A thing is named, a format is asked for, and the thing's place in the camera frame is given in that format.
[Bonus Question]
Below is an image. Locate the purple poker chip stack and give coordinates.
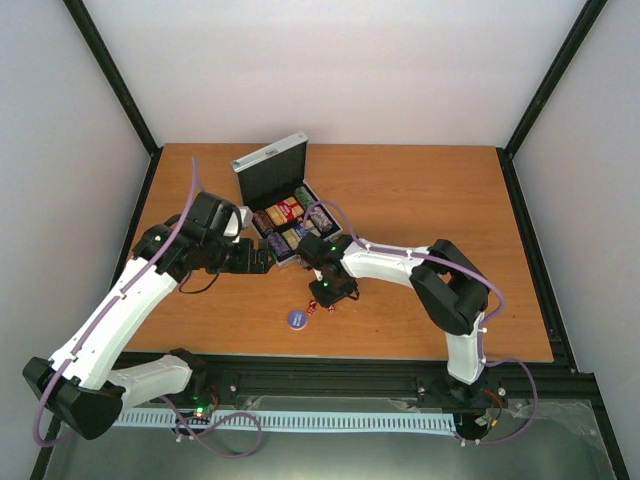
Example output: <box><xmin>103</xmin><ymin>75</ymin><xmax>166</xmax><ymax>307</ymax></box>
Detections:
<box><xmin>266</xmin><ymin>232</ymin><xmax>292</xmax><ymax>261</ymax></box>

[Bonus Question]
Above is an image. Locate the brown poker chip stack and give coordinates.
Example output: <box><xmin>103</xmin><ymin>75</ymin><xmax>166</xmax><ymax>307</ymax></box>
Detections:
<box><xmin>252</xmin><ymin>210</ymin><xmax>275</xmax><ymax>236</ymax></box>

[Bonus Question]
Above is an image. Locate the red playing card deck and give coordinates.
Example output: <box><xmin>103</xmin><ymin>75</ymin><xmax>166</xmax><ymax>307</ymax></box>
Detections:
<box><xmin>265</xmin><ymin>196</ymin><xmax>304</xmax><ymax>226</ymax></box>

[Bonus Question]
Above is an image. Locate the aluminium poker case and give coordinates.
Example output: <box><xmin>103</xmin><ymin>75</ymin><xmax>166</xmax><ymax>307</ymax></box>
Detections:
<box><xmin>231</xmin><ymin>132</ymin><xmax>342</xmax><ymax>267</ymax></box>

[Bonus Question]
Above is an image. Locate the blue playing card deck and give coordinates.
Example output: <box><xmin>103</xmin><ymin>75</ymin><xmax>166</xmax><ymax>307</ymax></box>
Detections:
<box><xmin>281</xmin><ymin>220</ymin><xmax>320</xmax><ymax>251</ymax></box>

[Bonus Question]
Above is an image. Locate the blue small blind button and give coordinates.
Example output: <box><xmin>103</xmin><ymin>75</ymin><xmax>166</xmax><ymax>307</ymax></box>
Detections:
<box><xmin>287</xmin><ymin>310</ymin><xmax>308</xmax><ymax>331</ymax></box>

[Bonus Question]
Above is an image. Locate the green poker chip stack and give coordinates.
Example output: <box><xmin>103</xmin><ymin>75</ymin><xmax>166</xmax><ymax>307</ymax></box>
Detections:
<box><xmin>294</xmin><ymin>186</ymin><xmax>316</xmax><ymax>210</ymax></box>

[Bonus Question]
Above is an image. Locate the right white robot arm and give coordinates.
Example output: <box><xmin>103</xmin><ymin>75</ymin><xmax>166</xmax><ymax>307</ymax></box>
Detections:
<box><xmin>297</xmin><ymin>234</ymin><xmax>490</xmax><ymax>405</ymax></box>

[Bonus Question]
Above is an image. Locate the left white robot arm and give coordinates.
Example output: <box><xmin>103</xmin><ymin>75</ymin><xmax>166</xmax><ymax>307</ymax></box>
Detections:
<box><xmin>23</xmin><ymin>224</ymin><xmax>275</xmax><ymax>440</ymax></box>

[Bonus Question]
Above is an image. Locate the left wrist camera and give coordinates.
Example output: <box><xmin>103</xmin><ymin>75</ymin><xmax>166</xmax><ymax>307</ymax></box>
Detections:
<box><xmin>224</xmin><ymin>206</ymin><xmax>253</xmax><ymax>241</ymax></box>

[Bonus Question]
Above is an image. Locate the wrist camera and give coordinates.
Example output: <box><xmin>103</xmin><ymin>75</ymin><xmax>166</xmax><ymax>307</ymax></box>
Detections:
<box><xmin>224</xmin><ymin>206</ymin><xmax>253</xmax><ymax>241</ymax></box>
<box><xmin>296</xmin><ymin>233</ymin><xmax>332</xmax><ymax>269</ymax></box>

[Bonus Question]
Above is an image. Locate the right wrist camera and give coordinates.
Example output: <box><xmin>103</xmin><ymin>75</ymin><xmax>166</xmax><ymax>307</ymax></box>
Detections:
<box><xmin>296</xmin><ymin>233</ymin><xmax>332</xmax><ymax>269</ymax></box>

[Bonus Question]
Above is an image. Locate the black aluminium frame rail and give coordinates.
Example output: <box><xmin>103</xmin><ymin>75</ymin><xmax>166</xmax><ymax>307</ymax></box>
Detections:
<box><xmin>64</xmin><ymin>352</ymin><xmax>601</xmax><ymax>416</ymax></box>

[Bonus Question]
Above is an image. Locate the light blue cable duct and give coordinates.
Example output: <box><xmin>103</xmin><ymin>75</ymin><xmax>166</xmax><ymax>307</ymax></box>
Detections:
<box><xmin>114</xmin><ymin>408</ymin><xmax>456</xmax><ymax>436</ymax></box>

